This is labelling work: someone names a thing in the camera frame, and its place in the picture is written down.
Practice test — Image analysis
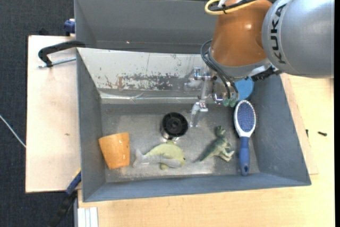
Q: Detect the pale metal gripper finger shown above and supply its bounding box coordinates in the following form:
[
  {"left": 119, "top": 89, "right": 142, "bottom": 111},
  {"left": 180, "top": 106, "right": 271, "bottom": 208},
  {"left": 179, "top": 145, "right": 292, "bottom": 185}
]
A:
[
  {"left": 190, "top": 100, "right": 209, "bottom": 128},
  {"left": 184, "top": 67, "right": 212, "bottom": 91}
]

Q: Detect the light blue round disc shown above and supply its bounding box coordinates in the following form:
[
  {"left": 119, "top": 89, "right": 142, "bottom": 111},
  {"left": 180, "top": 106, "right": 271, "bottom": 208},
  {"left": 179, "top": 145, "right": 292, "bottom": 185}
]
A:
[{"left": 234, "top": 77, "right": 255, "bottom": 101}]

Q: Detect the black round ribbed lid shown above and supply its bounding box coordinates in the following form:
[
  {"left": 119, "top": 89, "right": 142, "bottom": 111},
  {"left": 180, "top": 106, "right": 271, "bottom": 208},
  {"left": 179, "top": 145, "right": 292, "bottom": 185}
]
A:
[{"left": 160, "top": 112, "right": 189, "bottom": 141}]

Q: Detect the blue and white hairbrush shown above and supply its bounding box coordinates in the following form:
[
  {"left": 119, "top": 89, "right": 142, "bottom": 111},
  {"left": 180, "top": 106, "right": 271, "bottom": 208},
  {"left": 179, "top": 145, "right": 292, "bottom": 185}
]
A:
[{"left": 233, "top": 99, "right": 257, "bottom": 176}]

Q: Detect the green toy dinosaur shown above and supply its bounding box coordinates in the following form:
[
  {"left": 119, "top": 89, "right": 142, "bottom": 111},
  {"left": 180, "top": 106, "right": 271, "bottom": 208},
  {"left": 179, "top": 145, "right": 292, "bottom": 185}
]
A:
[{"left": 199, "top": 125, "right": 236, "bottom": 164}]

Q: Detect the green and grey plush fish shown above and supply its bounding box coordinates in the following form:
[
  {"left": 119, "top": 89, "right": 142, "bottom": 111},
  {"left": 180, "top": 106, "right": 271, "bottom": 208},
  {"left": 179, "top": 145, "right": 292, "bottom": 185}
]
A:
[{"left": 132, "top": 140, "right": 186, "bottom": 171}]

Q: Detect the grey metal bin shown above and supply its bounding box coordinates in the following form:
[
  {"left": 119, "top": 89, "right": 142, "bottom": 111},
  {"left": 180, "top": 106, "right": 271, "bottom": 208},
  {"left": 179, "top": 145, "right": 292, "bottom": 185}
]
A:
[{"left": 73, "top": 0, "right": 312, "bottom": 203}]

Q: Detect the orange plastic cup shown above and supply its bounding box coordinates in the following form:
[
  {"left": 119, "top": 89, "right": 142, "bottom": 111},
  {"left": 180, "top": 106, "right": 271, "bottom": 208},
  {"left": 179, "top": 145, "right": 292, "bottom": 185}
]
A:
[{"left": 98, "top": 132, "right": 131, "bottom": 170}]

